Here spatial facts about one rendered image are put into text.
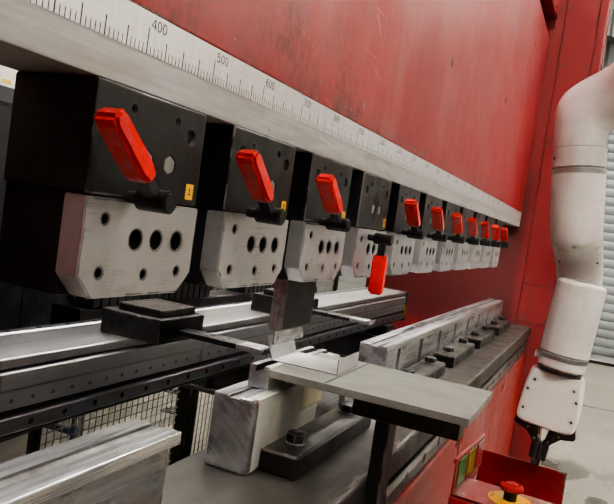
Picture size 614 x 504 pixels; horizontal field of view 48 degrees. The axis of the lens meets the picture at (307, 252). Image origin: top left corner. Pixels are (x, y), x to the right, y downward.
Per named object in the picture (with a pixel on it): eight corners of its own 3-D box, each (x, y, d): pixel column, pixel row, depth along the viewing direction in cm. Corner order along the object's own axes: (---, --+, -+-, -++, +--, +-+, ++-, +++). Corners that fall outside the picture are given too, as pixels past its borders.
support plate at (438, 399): (468, 427, 80) (469, 419, 80) (266, 376, 90) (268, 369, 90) (492, 398, 96) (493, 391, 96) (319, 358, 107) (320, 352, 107)
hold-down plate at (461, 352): (452, 368, 175) (454, 357, 175) (431, 364, 177) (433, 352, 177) (473, 353, 202) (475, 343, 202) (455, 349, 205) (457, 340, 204)
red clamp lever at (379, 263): (382, 296, 109) (391, 234, 108) (357, 291, 110) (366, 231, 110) (385, 295, 110) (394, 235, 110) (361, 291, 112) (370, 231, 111)
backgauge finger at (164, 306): (247, 368, 96) (252, 332, 96) (99, 331, 106) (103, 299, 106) (284, 356, 107) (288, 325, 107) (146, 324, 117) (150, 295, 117)
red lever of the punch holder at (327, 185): (338, 172, 84) (352, 225, 91) (307, 168, 85) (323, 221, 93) (333, 182, 83) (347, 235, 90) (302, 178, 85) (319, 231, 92)
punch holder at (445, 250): (438, 271, 161) (449, 201, 160) (403, 266, 164) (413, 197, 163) (451, 270, 175) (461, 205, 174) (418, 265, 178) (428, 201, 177)
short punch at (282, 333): (279, 346, 94) (289, 277, 94) (266, 343, 95) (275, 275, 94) (308, 338, 103) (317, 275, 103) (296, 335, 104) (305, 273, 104)
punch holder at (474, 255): (469, 269, 198) (478, 212, 197) (440, 264, 201) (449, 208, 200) (478, 268, 211) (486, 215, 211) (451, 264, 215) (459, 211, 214)
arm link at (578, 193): (559, 177, 134) (553, 334, 134) (548, 166, 120) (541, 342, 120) (610, 176, 130) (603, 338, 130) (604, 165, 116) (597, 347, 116)
